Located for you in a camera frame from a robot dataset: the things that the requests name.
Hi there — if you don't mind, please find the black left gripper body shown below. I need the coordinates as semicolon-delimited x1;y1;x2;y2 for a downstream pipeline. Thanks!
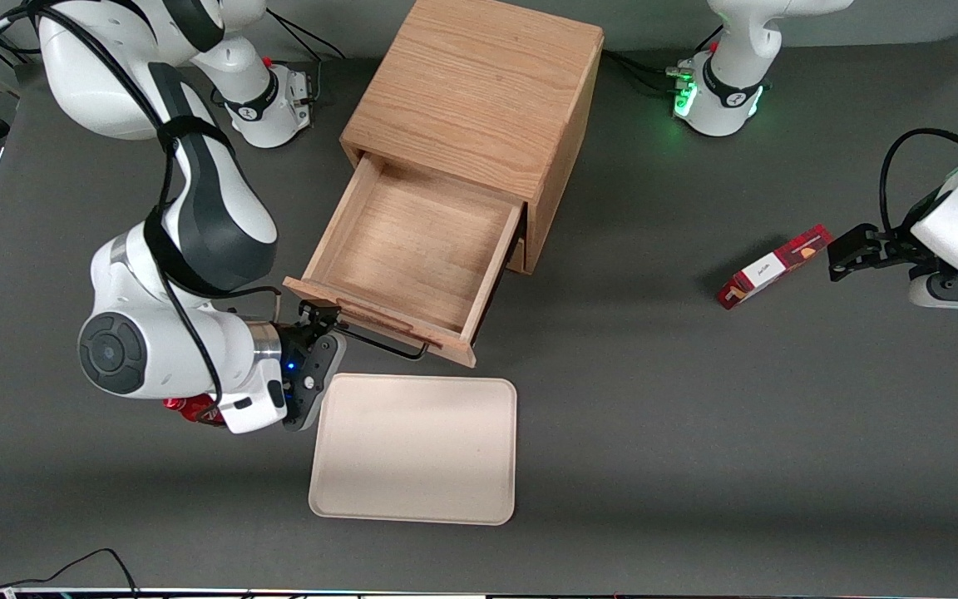
877;190;947;289

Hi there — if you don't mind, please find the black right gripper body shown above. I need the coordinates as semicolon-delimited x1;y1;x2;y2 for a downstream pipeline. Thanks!
275;320;323;428

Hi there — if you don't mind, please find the black metal drawer handle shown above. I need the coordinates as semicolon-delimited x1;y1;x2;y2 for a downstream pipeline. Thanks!
336;319;431;362

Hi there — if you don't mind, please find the wooden drawer cabinet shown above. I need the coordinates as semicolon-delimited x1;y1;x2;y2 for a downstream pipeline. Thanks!
339;0;605;276

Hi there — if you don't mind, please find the red and white snack box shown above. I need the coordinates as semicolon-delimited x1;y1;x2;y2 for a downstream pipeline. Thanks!
716;223;835;311

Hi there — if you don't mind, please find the red bottle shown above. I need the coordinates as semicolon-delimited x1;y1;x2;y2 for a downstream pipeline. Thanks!
164;397;227;428

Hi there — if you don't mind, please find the beige plastic tray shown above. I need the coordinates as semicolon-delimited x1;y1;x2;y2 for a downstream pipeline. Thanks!
308;373;519;527

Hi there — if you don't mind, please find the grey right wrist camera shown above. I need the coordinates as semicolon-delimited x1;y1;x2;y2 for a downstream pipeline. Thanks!
283;332;348;433

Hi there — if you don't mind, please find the long black arm cable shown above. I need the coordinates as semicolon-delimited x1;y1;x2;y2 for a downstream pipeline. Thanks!
878;126;958;242

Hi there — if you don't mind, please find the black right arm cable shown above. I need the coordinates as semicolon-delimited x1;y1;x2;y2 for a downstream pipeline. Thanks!
0;0;282;402

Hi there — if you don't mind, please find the thin black floor cable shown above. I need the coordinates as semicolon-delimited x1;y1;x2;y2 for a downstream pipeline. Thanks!
0;547;143;599

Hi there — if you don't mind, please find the black base cable bundle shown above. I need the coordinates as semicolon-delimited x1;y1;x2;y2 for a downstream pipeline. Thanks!
601;23;726;97

